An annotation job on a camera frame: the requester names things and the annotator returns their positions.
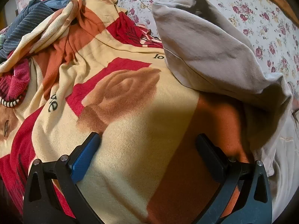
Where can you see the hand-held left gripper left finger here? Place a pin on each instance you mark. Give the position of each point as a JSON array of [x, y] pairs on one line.
[[85, 156]]

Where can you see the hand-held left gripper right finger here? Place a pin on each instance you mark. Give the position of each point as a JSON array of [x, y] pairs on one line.
[[209, 156]]

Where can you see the rose printed blanket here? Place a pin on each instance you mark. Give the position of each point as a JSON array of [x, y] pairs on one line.
[[140, 133]]

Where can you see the striped blue-grey garment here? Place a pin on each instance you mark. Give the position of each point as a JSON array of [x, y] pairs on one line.
[[30, 21]]

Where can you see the floral bed sheet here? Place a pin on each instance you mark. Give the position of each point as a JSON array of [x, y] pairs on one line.
[[257, 16]]

